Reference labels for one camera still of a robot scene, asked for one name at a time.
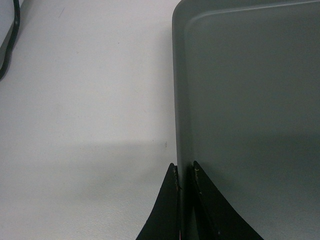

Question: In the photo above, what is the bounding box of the grey silver serving tray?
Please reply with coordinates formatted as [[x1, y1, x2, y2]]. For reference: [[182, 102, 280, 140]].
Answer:
[[172, 0, 320, 240]]

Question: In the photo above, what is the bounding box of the black register cable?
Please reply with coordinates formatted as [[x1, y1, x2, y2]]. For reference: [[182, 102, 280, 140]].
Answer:
[[0, 0, 22, 81]]

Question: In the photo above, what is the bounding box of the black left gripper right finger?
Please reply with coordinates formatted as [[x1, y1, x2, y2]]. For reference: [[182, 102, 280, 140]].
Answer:
[[192, 161, 262, 240]]

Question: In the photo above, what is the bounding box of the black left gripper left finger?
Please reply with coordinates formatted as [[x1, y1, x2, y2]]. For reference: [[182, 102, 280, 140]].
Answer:
[[137, 163, 180, 240]]

